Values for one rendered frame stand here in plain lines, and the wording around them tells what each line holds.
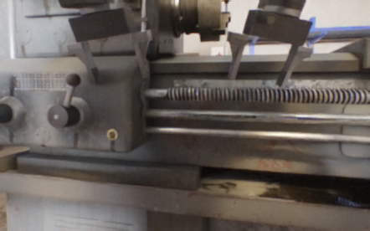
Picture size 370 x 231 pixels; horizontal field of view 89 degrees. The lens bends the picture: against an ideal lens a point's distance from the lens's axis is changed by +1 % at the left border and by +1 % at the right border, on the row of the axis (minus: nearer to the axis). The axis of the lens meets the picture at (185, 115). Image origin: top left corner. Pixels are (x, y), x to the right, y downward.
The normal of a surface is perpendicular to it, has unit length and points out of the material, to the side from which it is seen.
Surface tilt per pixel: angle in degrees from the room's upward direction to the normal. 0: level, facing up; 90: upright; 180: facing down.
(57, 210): 90
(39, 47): 90
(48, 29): 90
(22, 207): 90
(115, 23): 114
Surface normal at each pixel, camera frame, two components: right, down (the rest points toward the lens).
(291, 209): -0.17, 0.07
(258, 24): 0.08, 0.47
